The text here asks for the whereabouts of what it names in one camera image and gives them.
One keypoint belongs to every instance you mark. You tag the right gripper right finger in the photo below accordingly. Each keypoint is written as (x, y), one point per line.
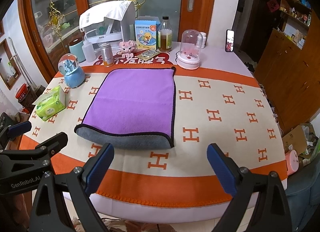
(271, 211)

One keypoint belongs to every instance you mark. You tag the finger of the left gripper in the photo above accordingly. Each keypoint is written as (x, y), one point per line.
(48, 144)
(11, 132)

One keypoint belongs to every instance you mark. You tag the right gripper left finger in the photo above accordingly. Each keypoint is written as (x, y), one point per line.
(49, 211)

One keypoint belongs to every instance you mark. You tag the purple and grey towel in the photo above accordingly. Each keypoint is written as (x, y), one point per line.
(134, 109)

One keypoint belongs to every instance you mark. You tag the red lidded jar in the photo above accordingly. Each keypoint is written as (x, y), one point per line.
(22, 92)

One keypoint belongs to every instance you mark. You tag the green tissue pack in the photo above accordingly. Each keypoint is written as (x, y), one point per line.
(51, 103)

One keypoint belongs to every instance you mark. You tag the pink pig container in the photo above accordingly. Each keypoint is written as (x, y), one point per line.
(292, 162)

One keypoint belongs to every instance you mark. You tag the cardboard box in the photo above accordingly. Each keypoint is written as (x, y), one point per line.
(299, 138)

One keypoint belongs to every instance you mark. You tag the blue castle snow globe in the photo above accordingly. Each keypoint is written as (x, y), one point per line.
(69, 67)

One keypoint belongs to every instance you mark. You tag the teal cylindrical container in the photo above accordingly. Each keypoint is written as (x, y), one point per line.
(75, 48)

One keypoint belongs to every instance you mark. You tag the white plastic squeeze bottle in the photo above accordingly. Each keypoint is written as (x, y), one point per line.
(88, 51)

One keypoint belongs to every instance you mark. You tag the silver orange can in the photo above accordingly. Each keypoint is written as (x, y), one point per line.
(107, 55)

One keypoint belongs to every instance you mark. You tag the red printed table mat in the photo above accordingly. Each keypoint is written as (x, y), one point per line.
(160, 58)

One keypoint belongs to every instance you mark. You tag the orange wooden glass door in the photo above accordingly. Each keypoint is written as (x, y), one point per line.
(50, 26)

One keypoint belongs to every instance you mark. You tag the pink toy cat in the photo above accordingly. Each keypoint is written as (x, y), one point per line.
(128, 47)

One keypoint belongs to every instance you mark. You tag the white desktop appliance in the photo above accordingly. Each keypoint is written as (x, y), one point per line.
(108, 31)

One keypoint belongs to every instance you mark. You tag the brown wooden cabinet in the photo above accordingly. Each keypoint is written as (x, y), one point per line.
(290, 76)

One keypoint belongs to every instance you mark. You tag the foil pill blister pack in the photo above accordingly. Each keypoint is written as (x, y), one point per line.
(147, 55)

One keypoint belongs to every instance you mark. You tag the blue duck carton box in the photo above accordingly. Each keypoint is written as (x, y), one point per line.
(146, 32)

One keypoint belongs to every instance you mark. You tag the white cloth cover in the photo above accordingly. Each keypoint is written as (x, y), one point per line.
(114, 10)

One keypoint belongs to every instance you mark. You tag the glass bottle amber liquid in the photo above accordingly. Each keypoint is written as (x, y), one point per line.
(165, 35)

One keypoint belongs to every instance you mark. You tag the black smartphone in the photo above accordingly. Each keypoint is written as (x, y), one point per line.
(229, 41)

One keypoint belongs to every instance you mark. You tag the pink dome music box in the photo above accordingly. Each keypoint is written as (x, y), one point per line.
(189, 55)

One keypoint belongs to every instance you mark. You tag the small white pill bottle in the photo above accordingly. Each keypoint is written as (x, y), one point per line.
(204, 38)

